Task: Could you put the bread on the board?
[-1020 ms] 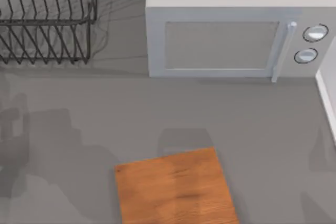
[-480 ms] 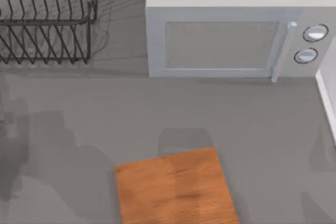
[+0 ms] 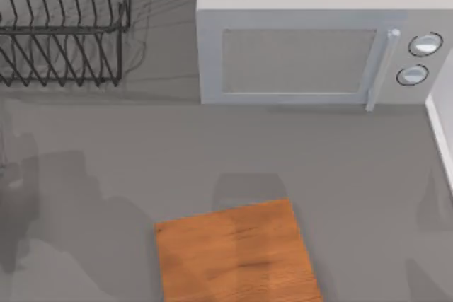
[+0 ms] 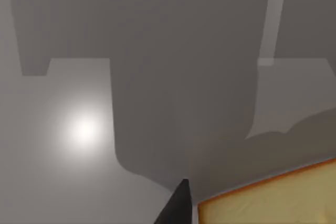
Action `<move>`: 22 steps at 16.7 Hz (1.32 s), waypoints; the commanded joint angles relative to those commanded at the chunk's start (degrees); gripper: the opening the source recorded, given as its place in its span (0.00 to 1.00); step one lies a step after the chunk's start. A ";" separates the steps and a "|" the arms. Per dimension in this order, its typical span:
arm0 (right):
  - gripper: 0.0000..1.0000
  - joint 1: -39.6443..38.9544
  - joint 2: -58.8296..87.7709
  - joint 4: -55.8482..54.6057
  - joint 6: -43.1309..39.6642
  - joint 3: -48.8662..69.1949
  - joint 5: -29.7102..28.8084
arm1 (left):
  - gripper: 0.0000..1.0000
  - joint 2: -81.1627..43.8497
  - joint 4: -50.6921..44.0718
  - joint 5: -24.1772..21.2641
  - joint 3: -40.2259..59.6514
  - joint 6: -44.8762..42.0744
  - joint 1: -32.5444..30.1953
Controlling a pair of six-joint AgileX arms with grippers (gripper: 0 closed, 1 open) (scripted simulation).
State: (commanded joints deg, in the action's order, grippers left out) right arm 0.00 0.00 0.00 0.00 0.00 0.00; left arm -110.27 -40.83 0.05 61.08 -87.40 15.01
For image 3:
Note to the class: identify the microwave door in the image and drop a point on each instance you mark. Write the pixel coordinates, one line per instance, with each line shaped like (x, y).
(297, 61)

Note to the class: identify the wooden cutting board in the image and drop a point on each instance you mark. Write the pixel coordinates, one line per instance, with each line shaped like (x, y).
(235, 254)

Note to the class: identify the small microwave knob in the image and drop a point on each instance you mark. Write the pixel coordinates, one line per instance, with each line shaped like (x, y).
(412, 75)

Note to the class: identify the large microwave knob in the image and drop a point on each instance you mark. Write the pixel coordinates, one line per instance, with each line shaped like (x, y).
(424, 44)

